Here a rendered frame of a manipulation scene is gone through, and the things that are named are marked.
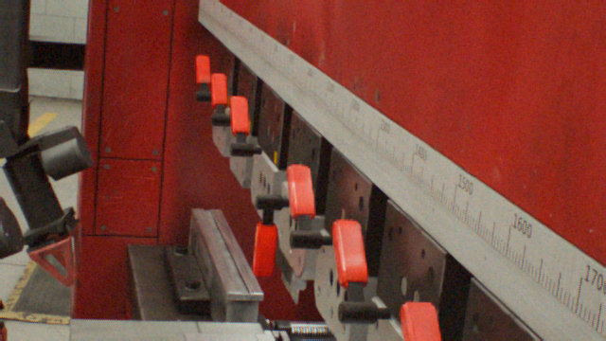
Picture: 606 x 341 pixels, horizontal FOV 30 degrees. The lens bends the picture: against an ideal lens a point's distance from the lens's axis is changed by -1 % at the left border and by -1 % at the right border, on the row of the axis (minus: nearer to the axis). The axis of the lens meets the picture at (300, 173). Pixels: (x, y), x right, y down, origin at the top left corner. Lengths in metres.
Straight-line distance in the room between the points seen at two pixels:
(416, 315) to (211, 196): 1.58
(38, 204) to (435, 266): 0.97
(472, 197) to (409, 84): 0.17
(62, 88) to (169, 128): 6.55
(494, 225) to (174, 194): 1.63
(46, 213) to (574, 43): 1.18
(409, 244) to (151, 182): 1.46
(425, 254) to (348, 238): 0.11
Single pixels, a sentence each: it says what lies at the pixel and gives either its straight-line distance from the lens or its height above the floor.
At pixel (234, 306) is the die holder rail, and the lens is 1.82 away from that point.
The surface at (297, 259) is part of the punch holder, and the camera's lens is 1.24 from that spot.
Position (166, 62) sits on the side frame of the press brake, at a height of 1.25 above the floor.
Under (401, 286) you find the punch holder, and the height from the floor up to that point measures 1.28.
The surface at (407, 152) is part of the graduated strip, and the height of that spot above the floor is 1.39.
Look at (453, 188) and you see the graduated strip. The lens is 0.80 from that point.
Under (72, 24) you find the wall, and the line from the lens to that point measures 8.73.
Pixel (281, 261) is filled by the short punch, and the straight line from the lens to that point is 1.49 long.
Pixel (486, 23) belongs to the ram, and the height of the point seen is 1.50.
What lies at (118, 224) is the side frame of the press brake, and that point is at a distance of 2.32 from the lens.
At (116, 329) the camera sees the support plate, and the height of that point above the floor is 1.00.
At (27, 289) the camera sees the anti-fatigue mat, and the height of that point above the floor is 0.01.
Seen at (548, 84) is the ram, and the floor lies 1.48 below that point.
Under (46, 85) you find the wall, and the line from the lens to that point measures 8.83.
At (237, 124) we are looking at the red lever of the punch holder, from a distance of 1.49.
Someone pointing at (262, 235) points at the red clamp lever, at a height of 1.20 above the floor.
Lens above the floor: 1.56
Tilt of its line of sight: 13 degrees down
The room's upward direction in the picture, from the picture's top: 6 degrees clockwise
